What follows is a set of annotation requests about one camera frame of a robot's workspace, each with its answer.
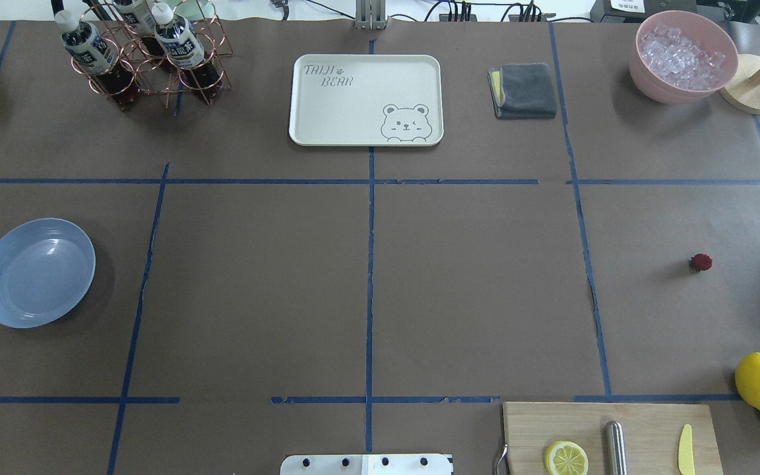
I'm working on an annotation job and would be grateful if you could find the red strawberry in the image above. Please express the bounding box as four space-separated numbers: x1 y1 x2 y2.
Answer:
689 253 714 272

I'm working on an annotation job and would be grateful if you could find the blue plastic plate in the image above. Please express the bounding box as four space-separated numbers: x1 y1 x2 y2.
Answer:
0 218 96 329

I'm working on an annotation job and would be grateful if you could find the cream bear serving tray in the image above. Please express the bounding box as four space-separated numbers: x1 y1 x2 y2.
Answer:
288 54 445 147

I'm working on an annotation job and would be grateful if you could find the grey folded cloth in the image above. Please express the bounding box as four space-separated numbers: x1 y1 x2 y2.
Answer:
488 63 557 119

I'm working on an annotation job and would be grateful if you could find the lemon half slice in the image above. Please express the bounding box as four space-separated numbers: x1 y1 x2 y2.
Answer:
543 440 589 475

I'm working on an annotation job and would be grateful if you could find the dark drink bottle right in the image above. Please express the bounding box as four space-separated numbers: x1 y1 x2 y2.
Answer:
151 2 222 102

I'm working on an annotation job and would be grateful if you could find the dark drink bottle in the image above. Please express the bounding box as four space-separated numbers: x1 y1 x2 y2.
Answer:
54 9 139 108
112 1 166 58
151 2 222 102

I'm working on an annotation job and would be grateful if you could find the steel cylinder tool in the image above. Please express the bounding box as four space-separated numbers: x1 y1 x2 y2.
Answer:
604 420 628 474

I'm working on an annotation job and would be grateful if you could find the dark drink bottle rear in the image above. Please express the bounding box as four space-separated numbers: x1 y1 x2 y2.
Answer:
112 1 166 58

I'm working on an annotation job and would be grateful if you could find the wooden cutting board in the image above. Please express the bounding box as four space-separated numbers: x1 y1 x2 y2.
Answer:
503 402 724 474

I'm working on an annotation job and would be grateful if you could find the dark drink bottle left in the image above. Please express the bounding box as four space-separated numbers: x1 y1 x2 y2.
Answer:
54 9 139 108

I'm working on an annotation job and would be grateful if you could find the pink bowl of ice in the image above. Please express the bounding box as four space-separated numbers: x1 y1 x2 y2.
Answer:
629 10 739 104

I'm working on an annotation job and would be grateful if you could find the yellow plastic knife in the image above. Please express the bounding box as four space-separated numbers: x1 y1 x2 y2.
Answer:
678 424 695 475

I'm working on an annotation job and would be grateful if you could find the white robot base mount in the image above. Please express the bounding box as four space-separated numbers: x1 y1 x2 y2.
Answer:
280 453 455 474

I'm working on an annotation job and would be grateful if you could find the copper wire bottle rack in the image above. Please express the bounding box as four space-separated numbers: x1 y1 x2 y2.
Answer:
70 1 234 111

